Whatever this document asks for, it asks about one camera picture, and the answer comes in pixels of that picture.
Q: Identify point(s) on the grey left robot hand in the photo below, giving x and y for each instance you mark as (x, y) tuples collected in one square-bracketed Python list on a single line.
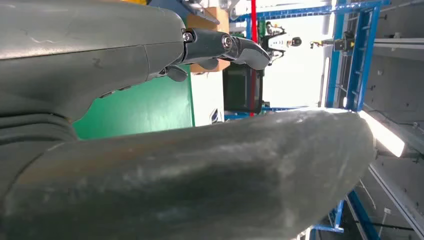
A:
[(82, 39)]

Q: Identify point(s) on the yellow tape patch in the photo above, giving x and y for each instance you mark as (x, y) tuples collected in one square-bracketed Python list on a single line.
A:
[(136, 1)]

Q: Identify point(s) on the green table mat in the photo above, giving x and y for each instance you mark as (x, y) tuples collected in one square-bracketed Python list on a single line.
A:
[(139, 109)]

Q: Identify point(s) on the cardboard box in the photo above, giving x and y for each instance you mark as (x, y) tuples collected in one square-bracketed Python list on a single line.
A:
[(212, 18)]

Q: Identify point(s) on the white table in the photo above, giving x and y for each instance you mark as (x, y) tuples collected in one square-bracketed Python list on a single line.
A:
[(205, 99)]

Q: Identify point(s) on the black zip case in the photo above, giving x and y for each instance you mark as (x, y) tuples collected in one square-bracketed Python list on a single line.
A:
[(238, 89)]

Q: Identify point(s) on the red pole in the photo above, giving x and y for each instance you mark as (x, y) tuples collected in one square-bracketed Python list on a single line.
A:
[(253, 20)]

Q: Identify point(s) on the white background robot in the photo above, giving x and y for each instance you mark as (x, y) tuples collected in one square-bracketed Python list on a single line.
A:
[(280, 43)]

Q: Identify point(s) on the black yellow hoist device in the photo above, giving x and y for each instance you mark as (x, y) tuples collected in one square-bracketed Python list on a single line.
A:
[(344, 43)]

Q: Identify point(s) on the ceiling light bar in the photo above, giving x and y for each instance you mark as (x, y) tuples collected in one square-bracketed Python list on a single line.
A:
[(384, 136)]

